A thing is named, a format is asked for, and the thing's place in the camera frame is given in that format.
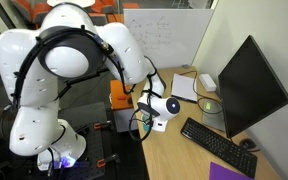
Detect blue paper cup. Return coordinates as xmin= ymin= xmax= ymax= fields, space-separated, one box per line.
xmin=142 ymin=114 xmax=154 ymax=132

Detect black monitor cable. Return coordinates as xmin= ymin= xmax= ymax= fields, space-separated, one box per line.
xmin=197 ymin=96 xmax=224 ymax=116

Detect black computer mouse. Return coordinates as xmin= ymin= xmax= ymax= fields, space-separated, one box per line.
xmin=238 ymin=138 xmax=259 ymax=151

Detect black power cable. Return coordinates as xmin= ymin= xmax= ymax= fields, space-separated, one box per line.
xmin=179 ymin=69 xmax=199 ymax=101

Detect silver monitor stand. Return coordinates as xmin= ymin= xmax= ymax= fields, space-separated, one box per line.
xmin=201 ymin=98 xmax=227 ymax=133

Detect round white table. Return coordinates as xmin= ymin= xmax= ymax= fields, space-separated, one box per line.
xmin=46 ymin=0 xmax=97 ymax=9

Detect orange box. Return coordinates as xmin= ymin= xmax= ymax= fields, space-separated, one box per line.
xmin=109 ymin=79 xmax=140 ymax=133

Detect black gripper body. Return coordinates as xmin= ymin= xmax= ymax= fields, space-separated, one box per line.
xmin=137 ymin=101 xmax=161 ymax=118

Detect black breadboard robot table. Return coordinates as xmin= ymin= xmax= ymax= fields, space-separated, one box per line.
xmin=48 ymin=101 xmax=108 ymax=180

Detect purple mat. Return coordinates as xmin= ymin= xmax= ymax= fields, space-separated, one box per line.
xmin=209 ymin=161 xmax=255 ymax=180

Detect whiteboard with black drawings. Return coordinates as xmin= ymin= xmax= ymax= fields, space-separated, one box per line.
xmin=123 ymin=8 xmax=215 ymax=70

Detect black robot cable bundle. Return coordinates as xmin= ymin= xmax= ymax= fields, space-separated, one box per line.
xmin=12 ymin=24 xmax=167 ymax=143

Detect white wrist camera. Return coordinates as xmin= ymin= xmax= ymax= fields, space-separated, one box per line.
xmin=152 ymin=119 xmax=169 ymax=133

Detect orange black clamp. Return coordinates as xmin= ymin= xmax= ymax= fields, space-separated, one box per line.
xmin=96 ymin=153 xmax=121 ymax=169
xmin=93 ymin=120 xmax=114 ymax=131

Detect white power strip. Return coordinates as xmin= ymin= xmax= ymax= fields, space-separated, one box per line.
xmin=198 ymin=73 xmax=218 ymax=93

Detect black keyboard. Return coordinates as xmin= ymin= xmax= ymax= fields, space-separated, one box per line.
xmin=179 ymin=117 xmax=258 ymax=179

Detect black computer monitor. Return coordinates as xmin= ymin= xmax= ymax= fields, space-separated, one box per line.
xmin=217 ymin=34 xmax=288 ymax=139

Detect orange grey chair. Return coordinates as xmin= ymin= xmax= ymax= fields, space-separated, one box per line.
xmin=89 ymin=0 xmax=119 ymax=15
xmin=9 ymin=0 xmax=56 ymax=25

